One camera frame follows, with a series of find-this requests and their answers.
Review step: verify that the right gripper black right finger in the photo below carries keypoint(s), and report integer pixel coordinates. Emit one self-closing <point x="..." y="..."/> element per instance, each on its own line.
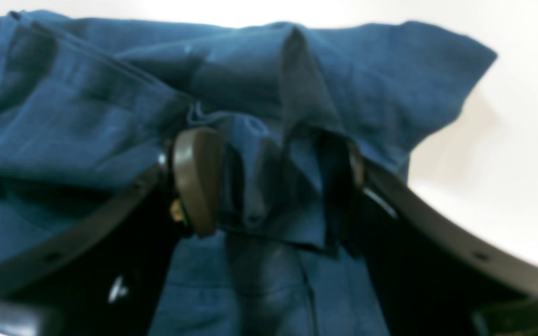
<point x="430" y="276"/>

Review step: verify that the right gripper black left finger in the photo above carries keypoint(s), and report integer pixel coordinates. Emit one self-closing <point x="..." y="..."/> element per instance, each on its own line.
<point x="105" y="275"/>

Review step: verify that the dark blue t-shirt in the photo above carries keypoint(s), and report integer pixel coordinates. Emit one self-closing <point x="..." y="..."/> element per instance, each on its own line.
<point x="85" y="105"/>

